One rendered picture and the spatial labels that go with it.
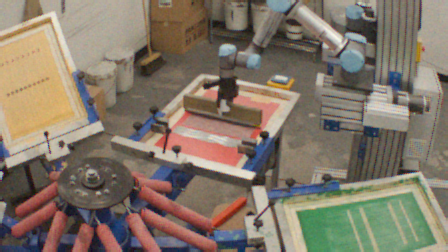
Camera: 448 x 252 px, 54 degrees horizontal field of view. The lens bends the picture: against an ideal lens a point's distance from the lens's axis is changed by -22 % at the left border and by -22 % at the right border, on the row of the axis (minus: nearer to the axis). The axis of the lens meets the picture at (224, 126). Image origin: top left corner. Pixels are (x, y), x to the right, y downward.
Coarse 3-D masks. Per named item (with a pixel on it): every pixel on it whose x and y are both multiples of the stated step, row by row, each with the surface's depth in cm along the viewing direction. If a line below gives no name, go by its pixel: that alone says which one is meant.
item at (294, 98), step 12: (192, 84) 298; (240, 84) 298; (252, 84) 298; (180, 96) 287; (276, 96) 293; (288, 96) 289; (300, 96) 288; (168, 108) 276; (288, 108) 276; (276, 120) 266; (276, 132) 257
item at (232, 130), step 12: (264, 108) 283; (276, 108) 284; (264, 120) 273; (216, 132) 264; (228, 132) 264; (240, 132) 264; (252, 132) 264; (204, 144) 255; (216, 144) 255; (204, 156) 247; (216, 156) 247; (228, 156) 247; (240, 156) 247
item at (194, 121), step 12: (204, 96) 294; (216, 96) 294; (240, 96) 294; (180, 120) 273; (192, 120) 273; (204, 120) 273; (216, 120) 273; (156, 144) 255; (168, 144) 255; (180, 144) 255; (192, 144) 255
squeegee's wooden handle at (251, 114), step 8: (184, 96) 275; (192, 96) 273; (200, 96) 273; (184, 104) 277; (192, 104) 275; (200, 104) 273; (208, 104) 271; (232, 104) 266; (216, 112) 271; (224, 112) 269; (232, 112) 267; (240, 112) 265; (248, 112) 263; (256, 112) 262; (248, 120) 266; (256, 120) 264
